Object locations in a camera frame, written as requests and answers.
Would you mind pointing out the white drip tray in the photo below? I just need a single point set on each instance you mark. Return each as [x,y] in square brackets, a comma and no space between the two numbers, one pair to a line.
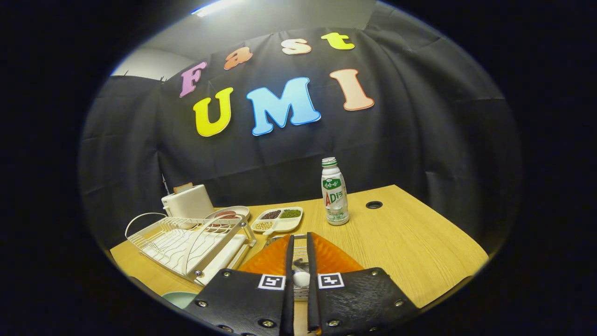
[226,261]

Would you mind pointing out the beige round plate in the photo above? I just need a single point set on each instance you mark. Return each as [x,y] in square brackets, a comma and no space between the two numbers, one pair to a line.
[240,210]

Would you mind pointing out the pile of dark beans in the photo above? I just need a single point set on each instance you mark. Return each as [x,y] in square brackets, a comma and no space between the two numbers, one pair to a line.
[271,214]

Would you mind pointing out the pile of green beans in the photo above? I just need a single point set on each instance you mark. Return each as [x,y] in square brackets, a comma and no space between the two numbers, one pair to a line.
[290,213]

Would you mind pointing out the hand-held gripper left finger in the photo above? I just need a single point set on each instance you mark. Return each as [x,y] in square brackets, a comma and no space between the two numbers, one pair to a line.
[288,303]

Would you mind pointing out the pile of yellow soybeans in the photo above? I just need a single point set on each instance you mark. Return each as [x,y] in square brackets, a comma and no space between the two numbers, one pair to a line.
[264,225]

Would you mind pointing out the brown meat slice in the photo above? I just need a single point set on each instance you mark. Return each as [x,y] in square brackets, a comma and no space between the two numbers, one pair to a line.
[231,217]
[225,213]

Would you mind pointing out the black backdrop cloth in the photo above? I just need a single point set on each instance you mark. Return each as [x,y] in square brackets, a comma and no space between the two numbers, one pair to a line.
[419,140]

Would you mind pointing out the white toaster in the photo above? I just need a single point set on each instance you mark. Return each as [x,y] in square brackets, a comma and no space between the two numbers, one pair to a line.
[189,203]

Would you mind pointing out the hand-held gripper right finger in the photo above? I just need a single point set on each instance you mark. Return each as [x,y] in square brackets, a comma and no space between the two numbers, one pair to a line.
[313,303]

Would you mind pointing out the white divided tray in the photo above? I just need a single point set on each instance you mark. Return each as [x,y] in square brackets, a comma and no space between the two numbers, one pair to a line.
[287,225]

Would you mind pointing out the pale green plate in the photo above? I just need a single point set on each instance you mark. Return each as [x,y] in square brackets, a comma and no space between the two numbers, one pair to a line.
[179,298]

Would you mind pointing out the white drink bottle green cap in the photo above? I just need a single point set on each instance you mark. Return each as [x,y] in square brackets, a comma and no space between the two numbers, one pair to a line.
[335,196]

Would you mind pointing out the toast slice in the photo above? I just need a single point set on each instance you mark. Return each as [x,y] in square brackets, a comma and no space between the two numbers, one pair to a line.
[183,187]

